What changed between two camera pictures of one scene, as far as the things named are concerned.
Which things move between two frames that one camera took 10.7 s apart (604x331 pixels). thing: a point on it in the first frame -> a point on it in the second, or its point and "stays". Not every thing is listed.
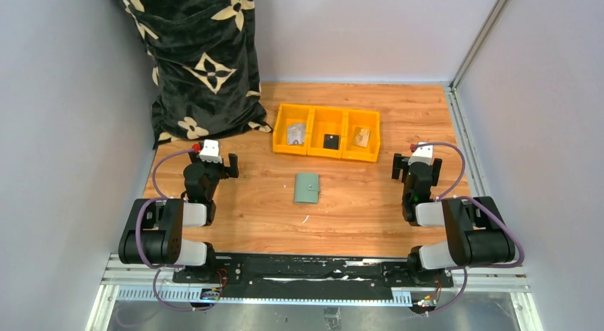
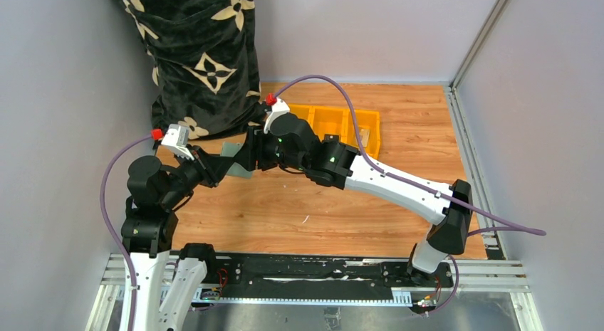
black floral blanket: x=202 y=45 stays
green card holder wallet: x=306 y=188 -> x=229 y=149
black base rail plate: x=305 y=273 stays
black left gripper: x=226 y=167 stays
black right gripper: x=402 y=166 -> x=254 y=149
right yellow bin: x=371 y=119 stays
